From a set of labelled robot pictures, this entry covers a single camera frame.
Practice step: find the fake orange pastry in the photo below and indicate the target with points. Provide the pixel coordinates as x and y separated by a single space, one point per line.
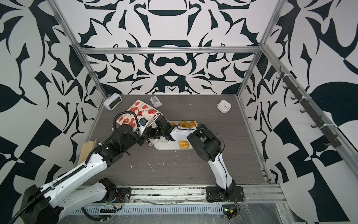
183 145

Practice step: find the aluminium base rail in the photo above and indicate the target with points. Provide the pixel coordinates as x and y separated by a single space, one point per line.
177 200

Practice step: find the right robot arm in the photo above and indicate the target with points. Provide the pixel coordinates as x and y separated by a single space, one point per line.
207 145

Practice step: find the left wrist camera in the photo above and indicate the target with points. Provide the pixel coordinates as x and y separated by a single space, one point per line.
143 122

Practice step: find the small circuit board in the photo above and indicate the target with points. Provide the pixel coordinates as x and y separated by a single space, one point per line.
230 210

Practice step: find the white digital clock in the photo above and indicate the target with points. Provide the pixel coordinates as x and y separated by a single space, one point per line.
113 101

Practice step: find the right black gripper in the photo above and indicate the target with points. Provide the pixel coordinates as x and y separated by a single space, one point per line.
166 129

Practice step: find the long striped fake bread loaf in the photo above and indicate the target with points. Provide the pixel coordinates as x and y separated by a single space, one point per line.
192 124

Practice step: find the white round timer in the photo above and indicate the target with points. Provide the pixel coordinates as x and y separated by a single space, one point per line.
224 106

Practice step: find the wall hook rail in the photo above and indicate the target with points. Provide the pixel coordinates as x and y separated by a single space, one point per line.
310 108

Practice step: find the small grey white device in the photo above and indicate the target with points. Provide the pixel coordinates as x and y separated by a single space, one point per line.
155 102

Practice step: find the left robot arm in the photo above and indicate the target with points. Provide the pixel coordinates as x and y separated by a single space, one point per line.
57 199

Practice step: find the beige foam pad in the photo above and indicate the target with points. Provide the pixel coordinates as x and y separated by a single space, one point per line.
87 147

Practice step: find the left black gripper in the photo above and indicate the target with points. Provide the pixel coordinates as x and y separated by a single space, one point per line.
147 133

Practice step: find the red white paper bag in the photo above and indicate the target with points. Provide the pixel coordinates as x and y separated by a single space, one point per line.
132 116

